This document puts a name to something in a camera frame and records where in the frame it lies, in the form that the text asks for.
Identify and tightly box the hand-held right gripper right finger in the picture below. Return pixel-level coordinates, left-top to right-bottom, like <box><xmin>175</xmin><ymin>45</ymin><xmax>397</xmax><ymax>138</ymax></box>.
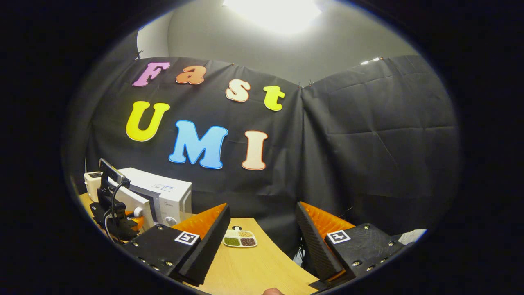
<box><xmin>296</xmin><ymin>201</ymin><xmax>410</xmax><ymax>287</ymax></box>

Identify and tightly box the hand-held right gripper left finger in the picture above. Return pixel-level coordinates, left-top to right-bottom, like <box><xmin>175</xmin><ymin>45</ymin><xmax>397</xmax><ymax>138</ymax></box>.
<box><xmin>123</xmin><ymin>203</ymin><xmax>231</xmax><ymax>287</ymax></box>

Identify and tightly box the white microwave oven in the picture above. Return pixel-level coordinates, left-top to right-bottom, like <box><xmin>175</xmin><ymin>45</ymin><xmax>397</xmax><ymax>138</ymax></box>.
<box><xmin>108</xmin><ymin>167</ymin><xmax>193</xmax><ymax>230</ymax></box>

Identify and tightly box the white toaster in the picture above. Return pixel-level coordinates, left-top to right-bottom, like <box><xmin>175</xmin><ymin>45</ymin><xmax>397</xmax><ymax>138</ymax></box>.
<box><xmin>84</xmin><ymin>171</ymin><xmax>103</xmax><ymax>203</ymax></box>

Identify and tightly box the white divided dish of beans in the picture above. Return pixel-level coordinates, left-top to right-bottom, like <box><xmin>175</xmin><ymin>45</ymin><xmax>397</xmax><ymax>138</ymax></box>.
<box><xmin>223</xmin><ymin>226</ymin><xmax>257</xmax><ymax>248</ymax></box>

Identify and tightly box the large ceiling light panel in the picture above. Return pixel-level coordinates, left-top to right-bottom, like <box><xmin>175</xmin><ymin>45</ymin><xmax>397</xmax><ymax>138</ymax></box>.
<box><xmin>223</xmin><ymin>0</ymin><xmax>322</xmax><ymax>33</ymax></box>

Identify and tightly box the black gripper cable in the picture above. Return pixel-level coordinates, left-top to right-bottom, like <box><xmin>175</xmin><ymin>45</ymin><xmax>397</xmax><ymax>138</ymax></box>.
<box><xmin>104</xmin><ymin>182</ymin><xmax>124</xmax><ymax>242</ymax></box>

